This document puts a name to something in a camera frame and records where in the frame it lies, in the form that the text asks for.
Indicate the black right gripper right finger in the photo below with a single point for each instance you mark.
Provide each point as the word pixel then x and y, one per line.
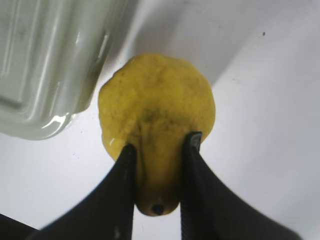
pixel 209 210

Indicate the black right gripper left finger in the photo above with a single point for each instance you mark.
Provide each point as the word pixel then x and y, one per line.
pixel 106 213

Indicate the yellow toy pear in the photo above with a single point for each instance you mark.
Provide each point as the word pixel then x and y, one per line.
pixel 153 102

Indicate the green lidded glass container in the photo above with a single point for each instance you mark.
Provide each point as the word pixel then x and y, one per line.
pixel 51 56

